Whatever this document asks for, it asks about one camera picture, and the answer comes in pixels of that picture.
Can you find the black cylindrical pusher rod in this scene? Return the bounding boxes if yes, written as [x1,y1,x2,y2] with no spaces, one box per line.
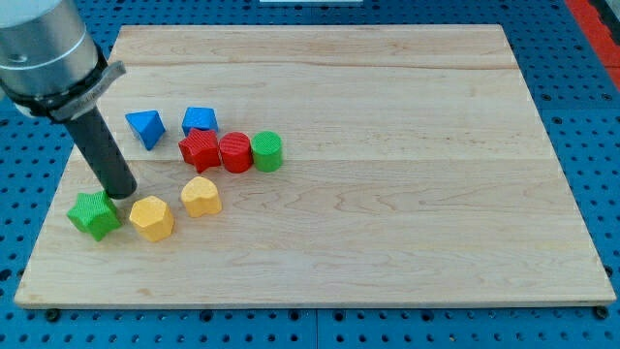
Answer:
[64,108,138,200]

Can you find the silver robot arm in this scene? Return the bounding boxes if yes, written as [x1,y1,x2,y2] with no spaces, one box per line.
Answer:
[1,0,137,199]

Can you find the green star block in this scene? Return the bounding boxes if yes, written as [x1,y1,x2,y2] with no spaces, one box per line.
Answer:
[67,191,122,241]

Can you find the yellow pentagon block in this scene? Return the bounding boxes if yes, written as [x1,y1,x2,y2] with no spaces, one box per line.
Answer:
[129,196,174,242]

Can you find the blue triangle block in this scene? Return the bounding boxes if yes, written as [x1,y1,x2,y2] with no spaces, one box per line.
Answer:
[125,111,166,151]

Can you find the yellow heart block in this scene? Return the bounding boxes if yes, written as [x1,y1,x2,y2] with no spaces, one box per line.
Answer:
[180,176,222,218]

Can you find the red star block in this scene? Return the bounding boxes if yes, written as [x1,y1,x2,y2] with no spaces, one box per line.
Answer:
[178,128,222,174]

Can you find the blue pentagon block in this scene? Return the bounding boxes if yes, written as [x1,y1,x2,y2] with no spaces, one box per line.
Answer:
[181,107,219,136]

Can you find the red cylinder block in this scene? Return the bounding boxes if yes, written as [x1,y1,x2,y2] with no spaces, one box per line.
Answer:
[219,132,253,174]

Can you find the green cylinder block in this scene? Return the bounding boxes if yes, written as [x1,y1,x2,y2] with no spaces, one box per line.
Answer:
[251,131,283,173]

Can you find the wooden board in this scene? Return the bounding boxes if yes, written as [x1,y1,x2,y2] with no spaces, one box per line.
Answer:
[15,24,616,309]

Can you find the red tape strip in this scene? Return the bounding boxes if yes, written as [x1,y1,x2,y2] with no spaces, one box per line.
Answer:
[565,0,619,89]

